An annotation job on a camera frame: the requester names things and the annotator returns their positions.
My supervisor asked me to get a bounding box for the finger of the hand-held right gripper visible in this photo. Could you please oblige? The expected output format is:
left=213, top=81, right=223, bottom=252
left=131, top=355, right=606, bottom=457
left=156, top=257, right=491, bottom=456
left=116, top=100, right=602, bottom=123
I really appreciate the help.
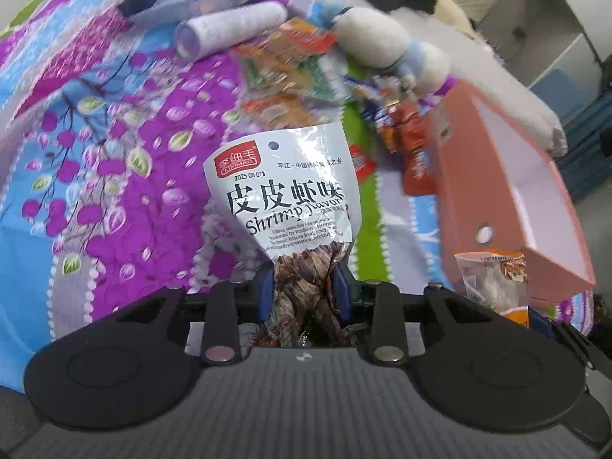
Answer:
left=527, top=311, right=599, bottom=373

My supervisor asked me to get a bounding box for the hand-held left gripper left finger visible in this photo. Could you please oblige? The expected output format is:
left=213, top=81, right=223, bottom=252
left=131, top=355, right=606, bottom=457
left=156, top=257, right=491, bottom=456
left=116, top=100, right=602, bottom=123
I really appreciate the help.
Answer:
left=112, top=265, right=275, bottom=365

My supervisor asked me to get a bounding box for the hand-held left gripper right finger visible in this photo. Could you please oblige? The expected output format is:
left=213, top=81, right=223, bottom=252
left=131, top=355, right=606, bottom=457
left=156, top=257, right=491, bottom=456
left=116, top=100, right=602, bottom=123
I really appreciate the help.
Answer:
left=334, top=264, right=496, bottom=365

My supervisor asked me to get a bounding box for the clear orange snack packet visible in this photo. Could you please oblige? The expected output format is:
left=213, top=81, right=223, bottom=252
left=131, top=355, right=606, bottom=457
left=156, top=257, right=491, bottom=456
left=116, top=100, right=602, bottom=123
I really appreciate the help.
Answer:
left=453, top=250, right=531, bottom=328

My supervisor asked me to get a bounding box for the white snack packet red label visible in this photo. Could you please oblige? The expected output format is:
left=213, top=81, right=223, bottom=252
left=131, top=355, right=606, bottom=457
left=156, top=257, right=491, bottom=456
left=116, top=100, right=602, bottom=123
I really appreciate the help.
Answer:
left=203, top=122, right=364, bottom=350

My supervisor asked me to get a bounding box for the pink cardboard box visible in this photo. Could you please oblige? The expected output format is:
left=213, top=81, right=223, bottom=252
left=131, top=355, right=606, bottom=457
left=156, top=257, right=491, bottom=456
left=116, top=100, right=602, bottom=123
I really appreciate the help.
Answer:
left=430, top=79, right=597, bottom=304

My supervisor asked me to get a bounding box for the pile of colourful snack packets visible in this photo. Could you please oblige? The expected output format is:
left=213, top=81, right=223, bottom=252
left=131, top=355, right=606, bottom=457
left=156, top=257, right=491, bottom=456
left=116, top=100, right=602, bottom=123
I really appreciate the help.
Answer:
left=236, top=18, right=441, bottom=197

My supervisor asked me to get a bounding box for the blue curtain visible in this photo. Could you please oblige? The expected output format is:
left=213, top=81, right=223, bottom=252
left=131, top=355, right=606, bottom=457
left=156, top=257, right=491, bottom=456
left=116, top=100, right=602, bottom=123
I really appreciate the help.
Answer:
left=563, top=98, right=612, bottom=202

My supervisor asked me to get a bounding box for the grey duvet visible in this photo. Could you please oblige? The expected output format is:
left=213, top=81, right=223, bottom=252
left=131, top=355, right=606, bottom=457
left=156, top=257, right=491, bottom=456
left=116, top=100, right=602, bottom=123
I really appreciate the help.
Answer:
left=473, top=38, right=570, bottom=158

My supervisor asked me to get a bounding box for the blue board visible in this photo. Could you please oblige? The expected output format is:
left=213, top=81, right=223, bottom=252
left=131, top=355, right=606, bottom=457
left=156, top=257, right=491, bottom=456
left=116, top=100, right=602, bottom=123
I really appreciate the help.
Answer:
left=530, top=69, right=580, bottom=121

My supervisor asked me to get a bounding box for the white blue plush toy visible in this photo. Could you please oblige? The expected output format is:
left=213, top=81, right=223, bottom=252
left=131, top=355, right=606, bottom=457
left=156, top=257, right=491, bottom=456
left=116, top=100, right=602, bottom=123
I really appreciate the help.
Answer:
left=330, top=7, right=452, bottom=96

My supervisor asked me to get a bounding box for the white cylindrical bottle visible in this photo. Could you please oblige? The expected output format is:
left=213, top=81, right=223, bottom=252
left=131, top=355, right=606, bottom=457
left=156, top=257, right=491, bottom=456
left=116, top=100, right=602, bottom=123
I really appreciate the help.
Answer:
left=173, top=1, right=288, bottom=60

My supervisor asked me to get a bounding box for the beige pillow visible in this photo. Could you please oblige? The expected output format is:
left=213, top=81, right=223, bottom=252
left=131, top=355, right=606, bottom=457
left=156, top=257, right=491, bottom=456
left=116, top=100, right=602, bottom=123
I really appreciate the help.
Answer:
left=436, top=0, right=480, bottom=40

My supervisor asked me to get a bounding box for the white cabinet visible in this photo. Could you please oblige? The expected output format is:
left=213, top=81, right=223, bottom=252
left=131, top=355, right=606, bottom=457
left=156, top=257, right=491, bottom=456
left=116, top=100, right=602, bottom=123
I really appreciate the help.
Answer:
left=478, top=0, right=599, bottom=91

